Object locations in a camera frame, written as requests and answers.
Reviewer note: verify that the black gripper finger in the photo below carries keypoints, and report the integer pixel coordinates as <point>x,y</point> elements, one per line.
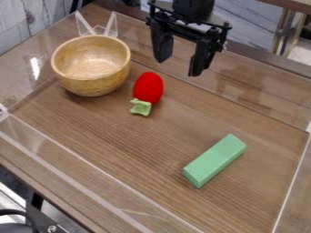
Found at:
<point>162,43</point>
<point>202,58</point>

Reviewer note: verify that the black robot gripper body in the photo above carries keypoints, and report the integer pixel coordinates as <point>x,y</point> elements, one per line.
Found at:
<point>191,21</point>

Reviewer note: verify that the green rectangular block stick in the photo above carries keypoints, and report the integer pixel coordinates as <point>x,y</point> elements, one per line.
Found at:
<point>202,169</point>

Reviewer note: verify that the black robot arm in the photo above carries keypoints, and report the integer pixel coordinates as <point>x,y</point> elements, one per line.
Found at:
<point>190,20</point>

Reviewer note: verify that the wooden brown bowl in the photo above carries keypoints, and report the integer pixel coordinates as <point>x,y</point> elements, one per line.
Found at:
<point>91,64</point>

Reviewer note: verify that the red plush strawberry toy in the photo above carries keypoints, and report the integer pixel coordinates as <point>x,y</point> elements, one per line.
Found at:
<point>147,92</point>

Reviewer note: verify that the metal table leg background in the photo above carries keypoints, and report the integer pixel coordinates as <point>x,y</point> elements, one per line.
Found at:
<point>289,30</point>

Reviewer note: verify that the clear acrylic front barrier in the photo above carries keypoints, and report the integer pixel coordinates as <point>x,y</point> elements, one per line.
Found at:
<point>104,204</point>

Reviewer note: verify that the black table frame leg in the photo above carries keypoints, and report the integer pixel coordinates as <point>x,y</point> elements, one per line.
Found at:
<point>36,221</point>

